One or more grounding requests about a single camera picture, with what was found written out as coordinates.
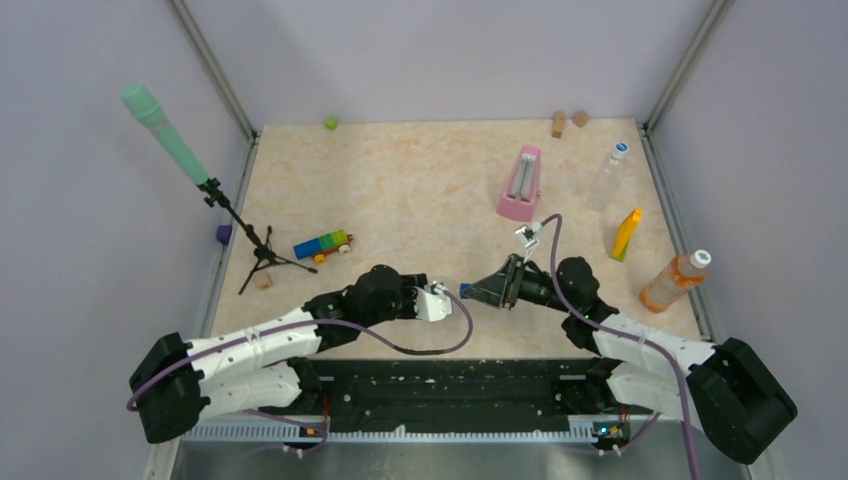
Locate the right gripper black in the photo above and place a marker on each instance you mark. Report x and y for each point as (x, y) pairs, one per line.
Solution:
(500, 288)

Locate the clear bottle blue label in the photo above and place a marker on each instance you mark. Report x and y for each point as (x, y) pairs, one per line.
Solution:
(454, 293)

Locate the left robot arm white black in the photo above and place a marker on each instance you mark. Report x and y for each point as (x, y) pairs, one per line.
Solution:
(182, 382)

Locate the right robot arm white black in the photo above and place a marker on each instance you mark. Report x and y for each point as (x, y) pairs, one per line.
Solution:
(723, 390)

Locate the clear bottle white cap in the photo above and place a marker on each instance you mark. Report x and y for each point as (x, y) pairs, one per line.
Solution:
(608, 177)

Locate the orange juice bottle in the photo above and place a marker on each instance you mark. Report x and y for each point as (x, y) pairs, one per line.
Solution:
(681, 275)

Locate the pink metronome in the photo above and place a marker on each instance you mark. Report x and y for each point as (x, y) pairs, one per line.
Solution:
(518, 199)

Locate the toy brick car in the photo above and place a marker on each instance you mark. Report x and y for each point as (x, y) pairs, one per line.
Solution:
(319, 248)

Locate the tall wooden block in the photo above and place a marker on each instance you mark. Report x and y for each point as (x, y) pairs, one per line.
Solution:
(558, 124)

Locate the small wooden cube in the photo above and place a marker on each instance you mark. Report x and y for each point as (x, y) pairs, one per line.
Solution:
(580, 119)

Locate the wooden cube near tripod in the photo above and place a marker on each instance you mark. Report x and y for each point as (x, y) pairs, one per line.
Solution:
(263, 280)

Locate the black microphone tripod stand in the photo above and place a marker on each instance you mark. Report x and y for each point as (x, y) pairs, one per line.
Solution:
(265, 256)

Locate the purple small block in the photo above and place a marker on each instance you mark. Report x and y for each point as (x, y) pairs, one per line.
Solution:
(223, 234)

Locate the green microphone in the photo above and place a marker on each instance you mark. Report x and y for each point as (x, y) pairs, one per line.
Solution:
(148, 111)

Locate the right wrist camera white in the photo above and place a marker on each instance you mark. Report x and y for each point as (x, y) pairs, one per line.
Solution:
(528, 235)

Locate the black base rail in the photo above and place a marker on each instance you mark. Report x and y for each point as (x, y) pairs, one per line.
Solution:
(453, 396)

